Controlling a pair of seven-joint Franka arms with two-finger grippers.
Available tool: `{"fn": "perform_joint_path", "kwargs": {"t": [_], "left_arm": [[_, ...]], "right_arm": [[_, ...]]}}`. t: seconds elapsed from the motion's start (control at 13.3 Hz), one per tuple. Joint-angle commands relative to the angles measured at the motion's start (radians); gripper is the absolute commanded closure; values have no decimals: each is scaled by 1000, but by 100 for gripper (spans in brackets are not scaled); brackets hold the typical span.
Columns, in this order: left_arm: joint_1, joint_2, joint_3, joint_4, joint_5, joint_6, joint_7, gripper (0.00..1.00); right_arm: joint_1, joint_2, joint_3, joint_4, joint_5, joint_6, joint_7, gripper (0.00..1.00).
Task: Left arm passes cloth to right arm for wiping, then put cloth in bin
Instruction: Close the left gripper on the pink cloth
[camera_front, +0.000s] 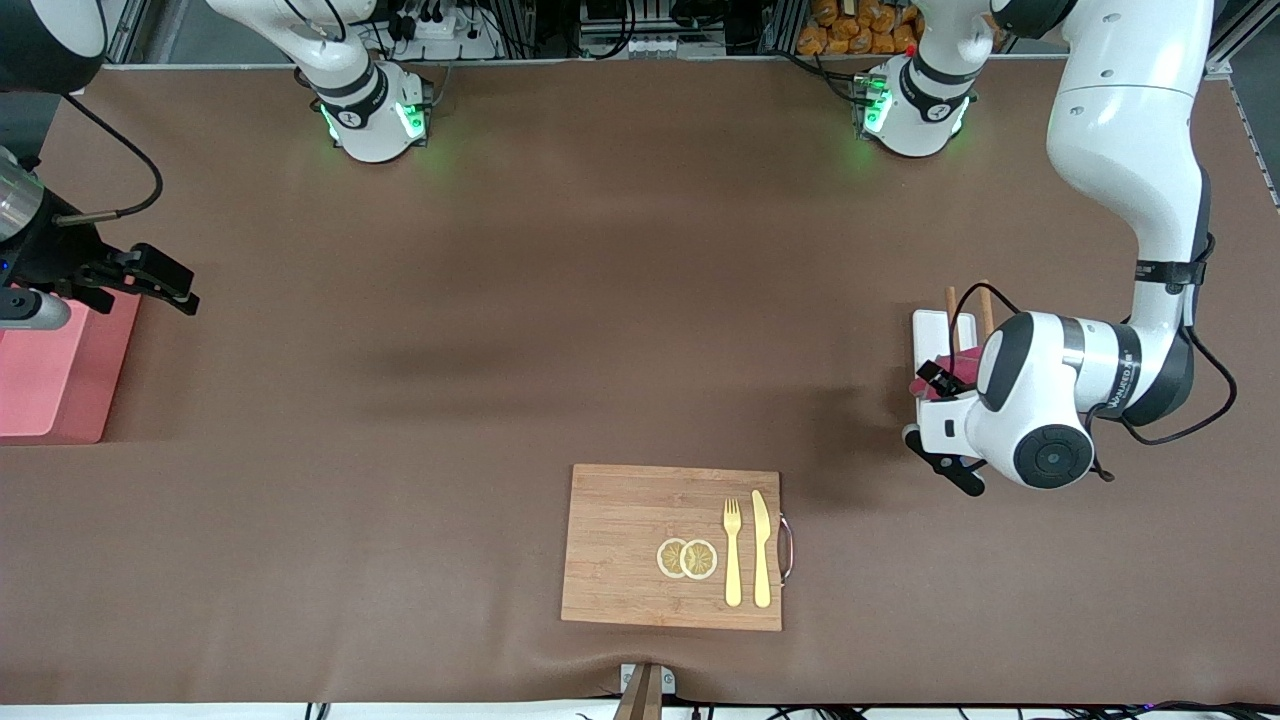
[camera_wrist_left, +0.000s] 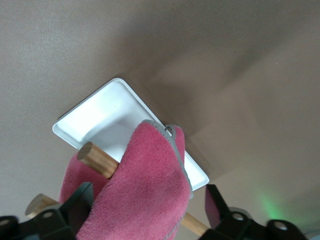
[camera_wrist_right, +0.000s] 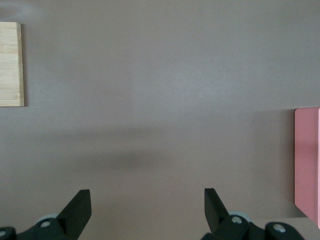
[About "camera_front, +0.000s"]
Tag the metal table bracket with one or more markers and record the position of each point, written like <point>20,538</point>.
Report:
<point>665,680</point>

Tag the yellow plastic knife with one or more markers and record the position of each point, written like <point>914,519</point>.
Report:
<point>762,550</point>

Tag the wooden rod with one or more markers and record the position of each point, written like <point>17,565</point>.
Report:
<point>986,310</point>
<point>951,315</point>

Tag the orange snack packages pile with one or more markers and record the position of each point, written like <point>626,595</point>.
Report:
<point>860,30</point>

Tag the white power strip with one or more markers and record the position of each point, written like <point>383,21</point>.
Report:
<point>440,30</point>

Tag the grey electronic equipment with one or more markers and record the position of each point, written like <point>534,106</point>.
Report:
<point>650,30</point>

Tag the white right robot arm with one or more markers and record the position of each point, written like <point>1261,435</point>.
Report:
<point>370,120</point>

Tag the pink plastic bin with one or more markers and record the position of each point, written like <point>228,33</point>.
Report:
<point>60,380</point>

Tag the brown wooden bar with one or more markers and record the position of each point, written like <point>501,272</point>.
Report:
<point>640,700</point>

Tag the yellow plastic fork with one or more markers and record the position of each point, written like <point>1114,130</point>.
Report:
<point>733,570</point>

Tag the white rectangular tray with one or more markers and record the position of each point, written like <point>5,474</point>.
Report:
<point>930,335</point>

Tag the wooden cutting board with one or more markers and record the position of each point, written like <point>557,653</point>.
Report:
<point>620,550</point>

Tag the pink fleece cloth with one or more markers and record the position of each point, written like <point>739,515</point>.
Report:
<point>922,388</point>

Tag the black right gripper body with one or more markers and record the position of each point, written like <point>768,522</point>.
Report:
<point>52,257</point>

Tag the lemon slice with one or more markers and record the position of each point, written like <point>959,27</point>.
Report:
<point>668,558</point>
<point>702,560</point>

